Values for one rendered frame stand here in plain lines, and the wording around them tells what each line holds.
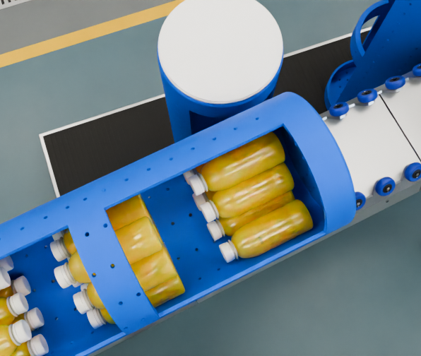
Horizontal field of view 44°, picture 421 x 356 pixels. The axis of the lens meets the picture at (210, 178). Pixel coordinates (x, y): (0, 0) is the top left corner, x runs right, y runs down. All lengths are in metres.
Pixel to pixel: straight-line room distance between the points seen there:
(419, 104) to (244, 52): 0.44
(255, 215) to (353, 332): 1.15
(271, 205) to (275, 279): 1.04
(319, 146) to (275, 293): 1.25
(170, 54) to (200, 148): 0.33
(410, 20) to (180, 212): 0.77
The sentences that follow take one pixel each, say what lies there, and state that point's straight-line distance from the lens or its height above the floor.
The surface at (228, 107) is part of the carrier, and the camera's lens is 1.15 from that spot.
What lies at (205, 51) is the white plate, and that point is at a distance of 1.19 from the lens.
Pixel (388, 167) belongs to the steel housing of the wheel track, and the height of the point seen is 0.93.
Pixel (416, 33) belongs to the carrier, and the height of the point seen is 0.86.
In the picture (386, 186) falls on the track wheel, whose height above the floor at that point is 0.97.
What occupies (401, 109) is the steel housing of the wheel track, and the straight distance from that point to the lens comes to 1.33.
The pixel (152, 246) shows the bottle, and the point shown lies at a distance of 0.93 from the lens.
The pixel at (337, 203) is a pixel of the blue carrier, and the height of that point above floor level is 1.19.
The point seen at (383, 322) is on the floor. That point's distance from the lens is 2.18.
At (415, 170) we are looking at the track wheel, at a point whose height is 0.98.
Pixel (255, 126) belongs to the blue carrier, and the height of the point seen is 1.21.
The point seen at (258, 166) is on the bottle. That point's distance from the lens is 1.00.
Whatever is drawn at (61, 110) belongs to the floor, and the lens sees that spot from 2.33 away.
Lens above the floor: 2.08
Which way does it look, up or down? 75 degrees down
